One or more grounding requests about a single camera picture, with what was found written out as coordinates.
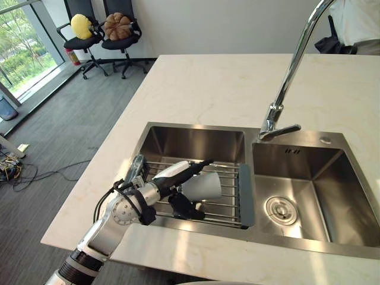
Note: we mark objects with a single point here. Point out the large glass window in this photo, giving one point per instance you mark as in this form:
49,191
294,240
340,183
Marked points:
23,44

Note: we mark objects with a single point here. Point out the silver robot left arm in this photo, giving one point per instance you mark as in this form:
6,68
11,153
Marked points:
101,228

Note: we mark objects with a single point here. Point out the chrome gooseneck faucet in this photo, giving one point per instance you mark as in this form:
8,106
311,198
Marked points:
285,80

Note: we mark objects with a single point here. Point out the stainless double sink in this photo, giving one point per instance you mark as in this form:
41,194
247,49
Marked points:
297,166

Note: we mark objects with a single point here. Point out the black office chair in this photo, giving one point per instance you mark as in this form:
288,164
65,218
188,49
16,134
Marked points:
78,43
120,43

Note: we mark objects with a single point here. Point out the yellow cushion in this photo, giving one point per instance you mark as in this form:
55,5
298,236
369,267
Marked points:
80,26

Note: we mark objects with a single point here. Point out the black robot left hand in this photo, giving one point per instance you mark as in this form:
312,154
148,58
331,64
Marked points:
173,172

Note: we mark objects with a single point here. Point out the red fire extinguisher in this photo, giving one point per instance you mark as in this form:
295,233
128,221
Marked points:
73,57

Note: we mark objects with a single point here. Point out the grey trash bin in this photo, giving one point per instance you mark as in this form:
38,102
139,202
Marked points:
6,108

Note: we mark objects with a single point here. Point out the round sink drain strainer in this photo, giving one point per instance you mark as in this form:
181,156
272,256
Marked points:
280,209

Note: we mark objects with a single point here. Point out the brown pumpkin cushion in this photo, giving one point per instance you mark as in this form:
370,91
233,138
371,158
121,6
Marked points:
117,26

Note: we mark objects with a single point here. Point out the person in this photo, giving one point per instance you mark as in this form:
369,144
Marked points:
359,20

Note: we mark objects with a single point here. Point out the black bag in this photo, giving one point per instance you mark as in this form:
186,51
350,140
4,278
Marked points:
329,44

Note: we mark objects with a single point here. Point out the white cup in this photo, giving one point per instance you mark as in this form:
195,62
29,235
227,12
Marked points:
205,187

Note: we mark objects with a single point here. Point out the small round sink hole cap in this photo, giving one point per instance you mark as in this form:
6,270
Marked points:
326,139

